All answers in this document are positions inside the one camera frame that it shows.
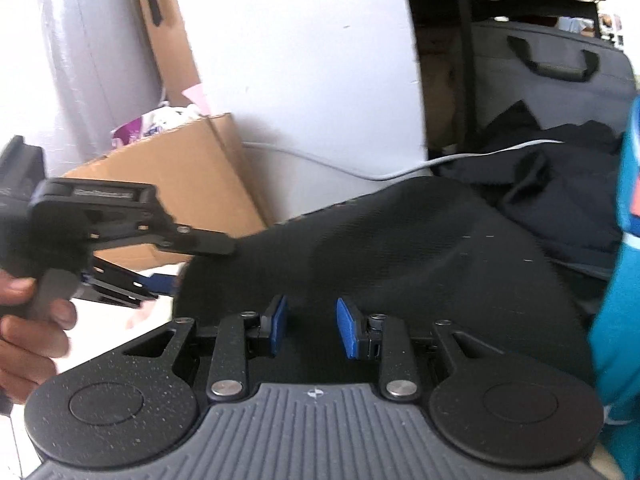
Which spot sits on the folded brown cardboard sheet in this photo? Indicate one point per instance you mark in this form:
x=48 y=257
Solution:
x=200 y=185

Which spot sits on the grey wrapped mattress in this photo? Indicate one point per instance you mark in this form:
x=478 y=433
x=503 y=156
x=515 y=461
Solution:
x=90 y=60

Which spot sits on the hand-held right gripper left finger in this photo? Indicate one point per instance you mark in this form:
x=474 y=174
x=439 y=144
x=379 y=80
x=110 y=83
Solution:
x=277 y=325

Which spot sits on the cream bear print blanket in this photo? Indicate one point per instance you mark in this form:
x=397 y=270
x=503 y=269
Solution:
x=160 y=311

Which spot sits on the black garment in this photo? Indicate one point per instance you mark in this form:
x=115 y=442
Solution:
x=560 y=185

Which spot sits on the purple white packet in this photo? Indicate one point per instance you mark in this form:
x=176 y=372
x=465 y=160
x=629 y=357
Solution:
x=135 y=130

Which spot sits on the teal cloth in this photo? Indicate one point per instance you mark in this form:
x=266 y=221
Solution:
x=620 y=310

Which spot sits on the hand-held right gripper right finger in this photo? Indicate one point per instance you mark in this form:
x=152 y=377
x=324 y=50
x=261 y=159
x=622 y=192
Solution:
x=350 y=327

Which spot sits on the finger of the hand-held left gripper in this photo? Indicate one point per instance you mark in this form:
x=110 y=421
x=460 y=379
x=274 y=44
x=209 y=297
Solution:
x=205 y=244
x=120 y=285

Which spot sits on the person's left hand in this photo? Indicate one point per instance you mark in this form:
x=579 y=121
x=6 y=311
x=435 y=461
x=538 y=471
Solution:
x=30 y=350

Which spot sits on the upright brown cardboard panel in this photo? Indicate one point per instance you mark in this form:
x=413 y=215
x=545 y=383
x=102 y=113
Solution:
x=170 y=35

